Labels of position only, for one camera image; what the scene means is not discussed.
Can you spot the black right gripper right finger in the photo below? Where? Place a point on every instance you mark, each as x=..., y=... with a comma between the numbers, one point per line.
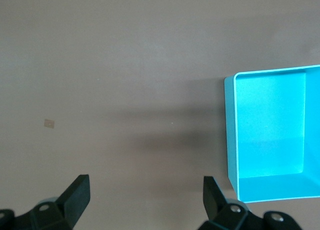
x=217, y=207

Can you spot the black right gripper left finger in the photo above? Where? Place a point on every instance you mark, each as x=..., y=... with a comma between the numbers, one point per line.
x=75, y=202

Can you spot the cyan plastic storage bin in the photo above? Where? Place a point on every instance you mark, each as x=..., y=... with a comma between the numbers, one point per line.
x=270, y=127

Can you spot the small brown tape patch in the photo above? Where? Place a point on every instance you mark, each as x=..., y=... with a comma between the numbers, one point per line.
x=49, y=123

